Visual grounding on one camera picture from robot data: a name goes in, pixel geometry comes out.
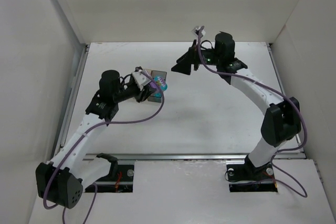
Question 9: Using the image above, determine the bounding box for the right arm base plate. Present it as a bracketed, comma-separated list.
[225, 163, 278, 193]

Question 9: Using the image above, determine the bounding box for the purple cable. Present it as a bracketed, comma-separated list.
[43, 68, 165, 224]
[196, 26, 308, 198]

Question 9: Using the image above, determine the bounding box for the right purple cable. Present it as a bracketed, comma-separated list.
[196, 26, 308, 198]

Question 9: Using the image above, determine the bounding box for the purple lego brick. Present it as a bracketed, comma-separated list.
[150, 81, 157, 89]

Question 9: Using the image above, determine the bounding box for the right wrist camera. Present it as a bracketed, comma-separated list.
[192, 26, 205, 37]

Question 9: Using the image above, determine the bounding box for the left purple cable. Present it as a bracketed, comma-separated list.
[43, 68, 165, 224]

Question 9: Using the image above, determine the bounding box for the smoky grey transparent container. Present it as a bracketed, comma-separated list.
[147, 69, 168, 103]

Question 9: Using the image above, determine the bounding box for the front aluminium rail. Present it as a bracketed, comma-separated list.
[83, 152, 306, 161]

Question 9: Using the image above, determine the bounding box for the round teal printed lego tile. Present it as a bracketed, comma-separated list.
[154, 76, 167, 98]

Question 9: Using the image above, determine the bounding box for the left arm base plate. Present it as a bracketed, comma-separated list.
[81, 162, 135, 193]

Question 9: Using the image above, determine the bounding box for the aluminium table edge rail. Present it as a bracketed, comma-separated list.
[267, 42, 307, 154]

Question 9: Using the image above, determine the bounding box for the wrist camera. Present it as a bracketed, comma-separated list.
[192, 26, 205, 37]
[131, 68, 152, 91]

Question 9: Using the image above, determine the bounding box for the left aluminium rail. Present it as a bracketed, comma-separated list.
[36, 44, 89, 184]

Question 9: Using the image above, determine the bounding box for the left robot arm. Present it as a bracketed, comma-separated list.
[35, 68, 158, 209]

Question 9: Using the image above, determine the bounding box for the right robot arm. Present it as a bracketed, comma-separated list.
[171, 27, 303, 183]

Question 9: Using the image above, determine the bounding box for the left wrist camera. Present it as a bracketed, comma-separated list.
[131, 68, 152, 91]

